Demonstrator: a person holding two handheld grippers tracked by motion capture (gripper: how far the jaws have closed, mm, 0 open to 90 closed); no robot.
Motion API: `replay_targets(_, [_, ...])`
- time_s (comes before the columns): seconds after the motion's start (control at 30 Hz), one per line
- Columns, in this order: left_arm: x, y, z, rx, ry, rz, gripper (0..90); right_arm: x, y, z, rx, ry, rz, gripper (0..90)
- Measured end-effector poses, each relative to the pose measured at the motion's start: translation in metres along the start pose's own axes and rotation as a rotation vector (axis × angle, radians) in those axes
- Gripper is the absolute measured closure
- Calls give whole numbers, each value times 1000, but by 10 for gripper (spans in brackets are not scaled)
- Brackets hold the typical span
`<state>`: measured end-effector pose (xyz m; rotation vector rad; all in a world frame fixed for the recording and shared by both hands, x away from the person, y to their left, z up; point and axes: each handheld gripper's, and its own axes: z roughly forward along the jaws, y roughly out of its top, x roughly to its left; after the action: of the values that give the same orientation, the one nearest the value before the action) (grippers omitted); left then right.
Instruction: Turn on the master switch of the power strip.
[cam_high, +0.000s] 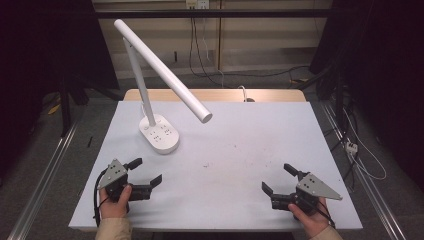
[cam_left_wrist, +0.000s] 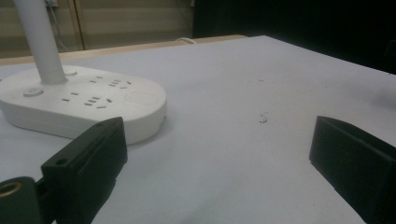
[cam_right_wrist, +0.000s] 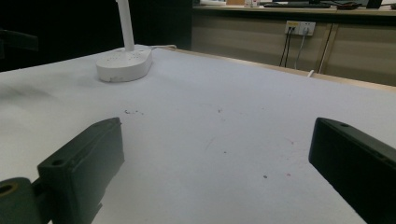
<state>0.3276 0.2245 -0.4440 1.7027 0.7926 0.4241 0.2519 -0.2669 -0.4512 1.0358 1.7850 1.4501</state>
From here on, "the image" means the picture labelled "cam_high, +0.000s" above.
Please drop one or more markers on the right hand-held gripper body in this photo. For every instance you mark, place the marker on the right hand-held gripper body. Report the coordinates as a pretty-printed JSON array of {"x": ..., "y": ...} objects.
[{"x": 315, "y": 187}]

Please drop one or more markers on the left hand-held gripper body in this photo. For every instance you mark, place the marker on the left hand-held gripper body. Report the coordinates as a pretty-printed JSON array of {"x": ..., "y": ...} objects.
[{"x": 112, "y": 173}]

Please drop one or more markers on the person's right hand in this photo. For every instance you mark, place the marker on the person's right hand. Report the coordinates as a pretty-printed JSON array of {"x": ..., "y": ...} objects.
[{"x": 315, "y": 221}]

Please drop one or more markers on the person's left hand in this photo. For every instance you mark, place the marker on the person's left hand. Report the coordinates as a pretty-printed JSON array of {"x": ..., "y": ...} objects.
[{"x": 113, "y": 209}]

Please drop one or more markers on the white desk lamp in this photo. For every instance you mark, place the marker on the white desk lamp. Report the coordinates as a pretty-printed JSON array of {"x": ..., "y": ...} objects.
[{"x": 160, "y": 134}]

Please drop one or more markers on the pale grey table mat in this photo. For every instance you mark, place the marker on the pale grey table mat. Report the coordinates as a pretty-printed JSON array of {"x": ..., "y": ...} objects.
[{"x": 233, "y": 150}]

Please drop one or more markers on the white power strip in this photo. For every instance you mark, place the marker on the white power strip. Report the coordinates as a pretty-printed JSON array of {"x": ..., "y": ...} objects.
[{"x": 352, "y": 148}]

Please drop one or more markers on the black curtain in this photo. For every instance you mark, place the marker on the black curtain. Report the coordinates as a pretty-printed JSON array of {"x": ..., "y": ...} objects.
[
  {"x": 390, "y": 73},
  {"x": 40, "y": 66}
]

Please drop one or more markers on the black horizontal metal bar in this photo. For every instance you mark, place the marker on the black horizontal metal bar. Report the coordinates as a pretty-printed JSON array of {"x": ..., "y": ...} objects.
[{"x": 233, "y": 13}]

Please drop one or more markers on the aluminium floor rail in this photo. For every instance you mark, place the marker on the aluminium floor rail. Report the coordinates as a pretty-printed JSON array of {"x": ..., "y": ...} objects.
[
  {"x": 43, "y": 180},
  {"x": 373, "y": 193}
]

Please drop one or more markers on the white wall socket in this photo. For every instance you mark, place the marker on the white wall socket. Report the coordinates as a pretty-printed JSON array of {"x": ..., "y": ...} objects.
[{"x": 197, "y": 3}]

